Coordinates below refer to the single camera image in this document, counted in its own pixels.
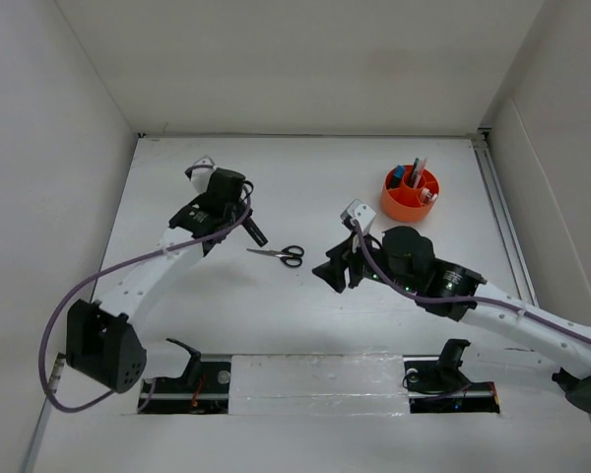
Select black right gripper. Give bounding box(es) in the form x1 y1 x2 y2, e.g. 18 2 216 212
311 228 419 294

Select black handled scissors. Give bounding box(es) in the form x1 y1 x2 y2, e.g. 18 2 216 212
247 245 305 268

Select blue capped black highlighter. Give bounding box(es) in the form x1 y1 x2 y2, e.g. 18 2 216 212
386 166 406 190

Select pink pencil sharpener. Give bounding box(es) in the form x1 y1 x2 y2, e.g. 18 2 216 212
419 187 438 206

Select green gel pen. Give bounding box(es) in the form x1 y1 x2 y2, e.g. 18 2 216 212
409 158 421 187

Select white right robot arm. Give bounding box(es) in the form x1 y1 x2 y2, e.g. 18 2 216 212
312 225 591 415

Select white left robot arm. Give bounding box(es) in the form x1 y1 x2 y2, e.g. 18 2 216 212
66 165 268 394

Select orange round compartment container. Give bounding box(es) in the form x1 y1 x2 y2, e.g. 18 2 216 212
379 165 440 223

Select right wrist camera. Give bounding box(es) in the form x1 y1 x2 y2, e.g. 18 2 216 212
340 199 376 236

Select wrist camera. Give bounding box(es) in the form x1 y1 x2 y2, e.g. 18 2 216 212
185 155 216 193
340 199 376 236

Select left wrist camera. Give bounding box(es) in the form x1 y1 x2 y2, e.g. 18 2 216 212
185 155 216 193

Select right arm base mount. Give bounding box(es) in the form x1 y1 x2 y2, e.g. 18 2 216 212
402 339 500 414

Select front metal rail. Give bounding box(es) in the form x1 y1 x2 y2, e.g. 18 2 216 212
122 350 474 410

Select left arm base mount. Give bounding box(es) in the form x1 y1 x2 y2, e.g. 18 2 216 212
137 338 232 415

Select aluminium rail right side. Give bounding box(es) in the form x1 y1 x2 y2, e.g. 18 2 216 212
471 128 538 305

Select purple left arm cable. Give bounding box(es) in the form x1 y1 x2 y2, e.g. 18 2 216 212
37 165 255 413

